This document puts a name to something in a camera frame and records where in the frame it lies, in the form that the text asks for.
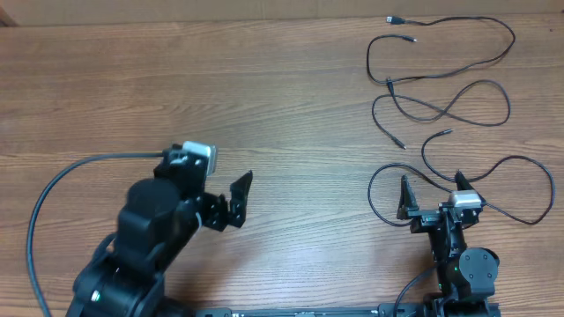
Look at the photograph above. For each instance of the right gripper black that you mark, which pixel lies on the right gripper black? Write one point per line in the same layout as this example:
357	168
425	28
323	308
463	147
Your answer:
433	214

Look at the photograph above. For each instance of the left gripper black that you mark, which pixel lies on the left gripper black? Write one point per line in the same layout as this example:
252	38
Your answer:
217	217

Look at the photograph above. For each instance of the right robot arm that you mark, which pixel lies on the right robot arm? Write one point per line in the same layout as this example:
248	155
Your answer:
466	275

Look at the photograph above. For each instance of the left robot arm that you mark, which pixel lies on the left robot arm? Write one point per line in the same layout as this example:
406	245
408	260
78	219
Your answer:
126	276

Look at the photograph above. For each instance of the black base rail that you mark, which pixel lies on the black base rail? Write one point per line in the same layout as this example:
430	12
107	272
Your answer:
382	310

